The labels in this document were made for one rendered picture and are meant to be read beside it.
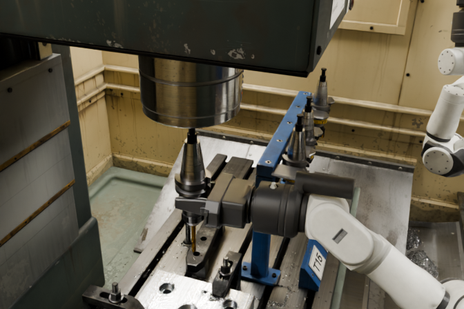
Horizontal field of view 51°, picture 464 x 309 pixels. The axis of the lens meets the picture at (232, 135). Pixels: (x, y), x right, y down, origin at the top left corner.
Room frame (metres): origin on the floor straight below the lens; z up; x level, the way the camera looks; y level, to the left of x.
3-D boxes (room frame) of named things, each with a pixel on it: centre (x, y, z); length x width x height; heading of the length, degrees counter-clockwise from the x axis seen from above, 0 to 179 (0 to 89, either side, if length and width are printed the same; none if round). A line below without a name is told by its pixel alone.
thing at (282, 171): (0.91, -0.13, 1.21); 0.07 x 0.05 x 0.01; 72
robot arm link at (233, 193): (0.69, -0.03, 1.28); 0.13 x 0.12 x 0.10; 166
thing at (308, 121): (1.07, -0.18, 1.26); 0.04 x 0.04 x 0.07
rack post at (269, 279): (0.93, -0.08, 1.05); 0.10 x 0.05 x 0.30; 72
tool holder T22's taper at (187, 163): (0.72, 0.07, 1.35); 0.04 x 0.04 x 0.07
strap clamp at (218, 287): (0.82, 0.00, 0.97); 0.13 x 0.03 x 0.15; 162
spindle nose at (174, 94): (0.72, 0.07, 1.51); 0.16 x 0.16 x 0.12
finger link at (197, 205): (0.68, 0.07, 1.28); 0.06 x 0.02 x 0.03; 76
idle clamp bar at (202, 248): (1.01, 0.06, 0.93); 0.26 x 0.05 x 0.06; 167
